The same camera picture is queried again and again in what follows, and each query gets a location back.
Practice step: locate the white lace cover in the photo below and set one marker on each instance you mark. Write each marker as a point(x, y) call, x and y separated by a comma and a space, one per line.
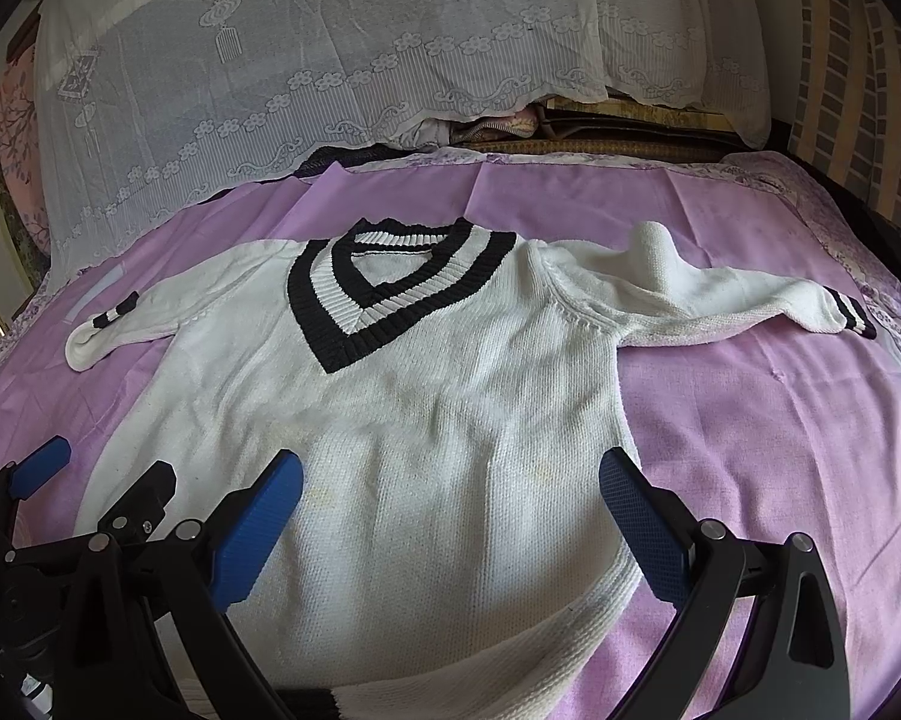
point(147, 106)

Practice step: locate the pink floral cloth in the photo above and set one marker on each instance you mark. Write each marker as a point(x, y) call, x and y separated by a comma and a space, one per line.
point(19, 150)

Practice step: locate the stacked bedding under lace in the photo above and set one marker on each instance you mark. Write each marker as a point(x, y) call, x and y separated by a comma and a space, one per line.
point(618, 125)

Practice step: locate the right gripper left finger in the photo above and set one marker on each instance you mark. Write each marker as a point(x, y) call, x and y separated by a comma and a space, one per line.
point(207, 566)

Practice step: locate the white knit sweater black trim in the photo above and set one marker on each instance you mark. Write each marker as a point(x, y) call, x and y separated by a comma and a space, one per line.
point(450, 391)

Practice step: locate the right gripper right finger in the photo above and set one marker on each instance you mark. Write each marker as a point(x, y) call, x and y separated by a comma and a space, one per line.
point(790, 662)

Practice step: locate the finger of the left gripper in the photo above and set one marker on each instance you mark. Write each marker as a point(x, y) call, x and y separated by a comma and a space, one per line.
point(39, 467)
point(142, 507)

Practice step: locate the brick pattern curtain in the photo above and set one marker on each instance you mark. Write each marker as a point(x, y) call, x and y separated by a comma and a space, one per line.
point(847, 120)

